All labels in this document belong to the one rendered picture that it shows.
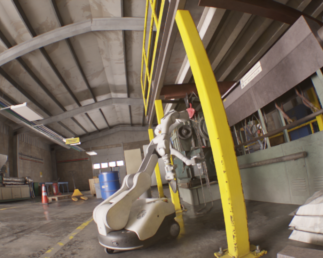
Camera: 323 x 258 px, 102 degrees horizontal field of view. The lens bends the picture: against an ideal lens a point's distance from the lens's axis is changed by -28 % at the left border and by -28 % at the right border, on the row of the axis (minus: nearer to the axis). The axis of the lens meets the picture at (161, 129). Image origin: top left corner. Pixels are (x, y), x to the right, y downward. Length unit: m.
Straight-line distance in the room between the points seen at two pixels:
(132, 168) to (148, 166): 6.94
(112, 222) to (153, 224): 0.29
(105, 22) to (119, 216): 5.63
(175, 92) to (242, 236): 2.23
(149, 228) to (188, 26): 1.45
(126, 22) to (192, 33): 4.88
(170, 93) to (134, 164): 6.22
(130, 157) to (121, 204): 7.30
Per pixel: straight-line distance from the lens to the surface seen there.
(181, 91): 2.78
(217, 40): 2.45
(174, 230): 1.55
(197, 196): 2.83
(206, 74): 1.09
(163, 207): 1.43
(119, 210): 1.36
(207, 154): 2.69
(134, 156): 8.61
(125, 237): 1.30
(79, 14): 6.41
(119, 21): 6.10
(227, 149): 0.97
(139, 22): 6.06
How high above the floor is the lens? 0.58
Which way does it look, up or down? 14 degrees up
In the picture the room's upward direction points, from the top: 10 degrees counter-clockwise
